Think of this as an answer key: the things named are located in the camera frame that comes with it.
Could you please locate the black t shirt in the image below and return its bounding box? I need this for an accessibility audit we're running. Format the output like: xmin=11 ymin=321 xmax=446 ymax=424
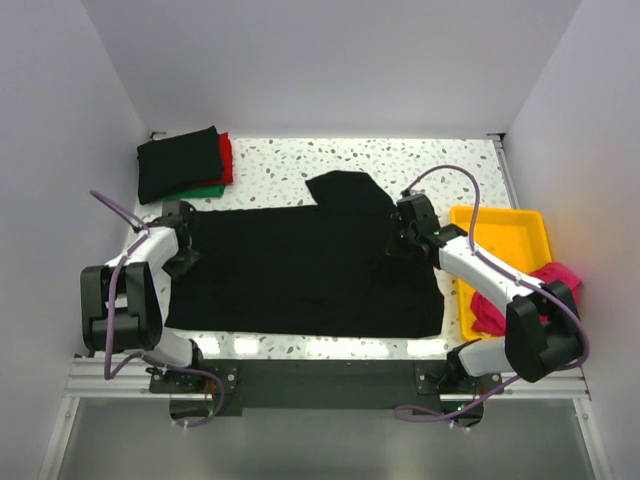
xmin=137 ymin=126 xmax=224 ymax=205
xmin=167 ymin=171 xmax=444 ymax=339

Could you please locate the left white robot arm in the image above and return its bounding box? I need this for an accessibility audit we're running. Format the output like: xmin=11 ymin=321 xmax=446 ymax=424
xmin=80 ymin=191 xmax=207 ymax=392

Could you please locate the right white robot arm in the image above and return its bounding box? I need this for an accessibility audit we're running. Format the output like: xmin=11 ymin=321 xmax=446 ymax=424
xmin=389 ymin=191 xmax=590 ymax=393

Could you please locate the folded green t shirt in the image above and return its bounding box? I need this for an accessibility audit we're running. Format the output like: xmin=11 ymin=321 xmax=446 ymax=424
xmin=168 ymin=185 xmax=225 ymax=199

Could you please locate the folded black t shirt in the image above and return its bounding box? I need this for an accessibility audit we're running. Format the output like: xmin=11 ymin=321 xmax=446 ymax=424
xmin=137 ymin=126 xmax=224 ymax=205

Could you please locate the folded red t shirt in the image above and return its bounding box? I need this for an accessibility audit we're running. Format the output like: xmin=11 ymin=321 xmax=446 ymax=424
xmin=190 ymin=132 xmax=233 ymax=190

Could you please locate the yellow plastic tray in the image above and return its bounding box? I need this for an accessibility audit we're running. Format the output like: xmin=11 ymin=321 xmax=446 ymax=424
xmin=456 ymin=207 xmax=554 ymax=341

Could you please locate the crumpled pink t shirt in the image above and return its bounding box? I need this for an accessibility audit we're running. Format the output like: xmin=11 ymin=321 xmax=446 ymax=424
xmin=470 ymin=262 xmax=582 ymax=336

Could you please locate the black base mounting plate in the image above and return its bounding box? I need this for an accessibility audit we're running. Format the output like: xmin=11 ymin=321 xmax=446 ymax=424
xmin=146 ymin=359 xmax=501 ymax=419

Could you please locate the aluminium frame rail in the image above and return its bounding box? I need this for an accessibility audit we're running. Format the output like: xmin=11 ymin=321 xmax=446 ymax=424
xmin=37 ymin=349 xmax=151 ymax=480

